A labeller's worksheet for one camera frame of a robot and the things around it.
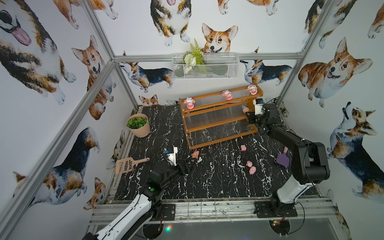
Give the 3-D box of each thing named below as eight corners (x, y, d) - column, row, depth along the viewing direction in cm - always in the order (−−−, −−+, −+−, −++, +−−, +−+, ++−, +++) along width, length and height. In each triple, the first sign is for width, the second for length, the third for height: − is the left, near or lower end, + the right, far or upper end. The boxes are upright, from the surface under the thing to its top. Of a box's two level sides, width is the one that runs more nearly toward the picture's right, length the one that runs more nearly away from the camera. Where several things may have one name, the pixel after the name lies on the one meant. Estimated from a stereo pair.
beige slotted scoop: (116, 174, 89) (114, 173, 87) (118, 160, 94) (116, 159, 93) (149, 167, 91) (148, 166, 90) (149, 154, 97) (148, 153, 95)
